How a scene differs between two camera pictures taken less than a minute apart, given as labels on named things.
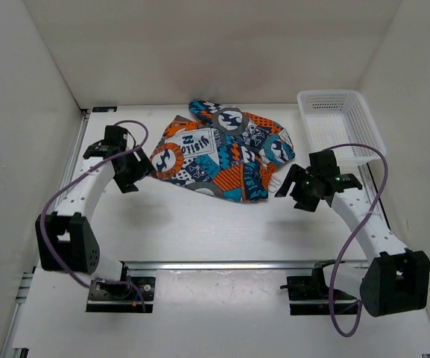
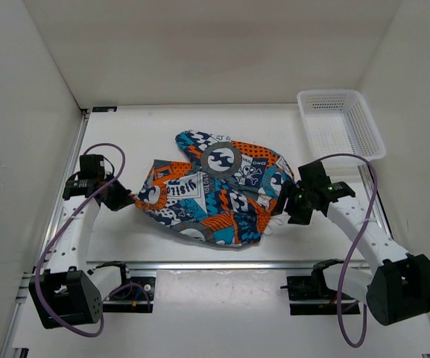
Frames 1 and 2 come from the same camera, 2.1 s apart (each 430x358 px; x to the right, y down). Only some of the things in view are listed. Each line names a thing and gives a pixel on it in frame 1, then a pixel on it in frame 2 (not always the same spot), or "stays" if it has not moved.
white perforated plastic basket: [337, 118] stays
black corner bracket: [103, 109] stays
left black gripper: [143, 168] -> [123, 199]
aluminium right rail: [370, 191] stays
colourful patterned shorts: [229, 152] -> [223, 197]
